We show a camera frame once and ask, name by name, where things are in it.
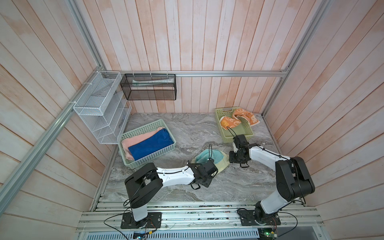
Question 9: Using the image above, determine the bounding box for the light green yellow towel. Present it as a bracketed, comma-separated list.
[192, 149, 230, 173]

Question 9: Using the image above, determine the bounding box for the yellow-green plastic basket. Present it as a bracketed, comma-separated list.
[215, 107, 254, 143]

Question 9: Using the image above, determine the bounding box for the orange patterned towel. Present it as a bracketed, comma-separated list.
[220, 108, 260, 130]

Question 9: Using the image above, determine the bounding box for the blue towel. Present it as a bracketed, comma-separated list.
[128, 129, 174, 161]

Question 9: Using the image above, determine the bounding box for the mint green plastic basket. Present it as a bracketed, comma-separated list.
[118, 119, 176, 169]

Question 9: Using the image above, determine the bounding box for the pink towel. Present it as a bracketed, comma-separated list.
[122, 127, 164, 161]

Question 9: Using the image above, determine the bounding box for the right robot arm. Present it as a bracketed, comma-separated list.
[229, 135, 316, 226]

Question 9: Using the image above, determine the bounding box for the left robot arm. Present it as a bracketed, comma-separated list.
[125, 159, 219, 223]

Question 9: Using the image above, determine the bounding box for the aluminium rail frame front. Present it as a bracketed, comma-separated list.
[76, 202, 324, 233]

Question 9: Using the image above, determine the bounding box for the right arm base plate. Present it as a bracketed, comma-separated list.
[237, 208, 281, 226]

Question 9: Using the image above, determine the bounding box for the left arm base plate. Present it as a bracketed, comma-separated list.
[121, 212, 162, 230]

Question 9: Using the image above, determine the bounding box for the black wire mesh basket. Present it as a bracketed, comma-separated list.
[120, 73, 177, 101]

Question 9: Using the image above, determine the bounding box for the white wire mesh shelf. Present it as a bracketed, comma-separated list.
[74, 71, 132, 145]

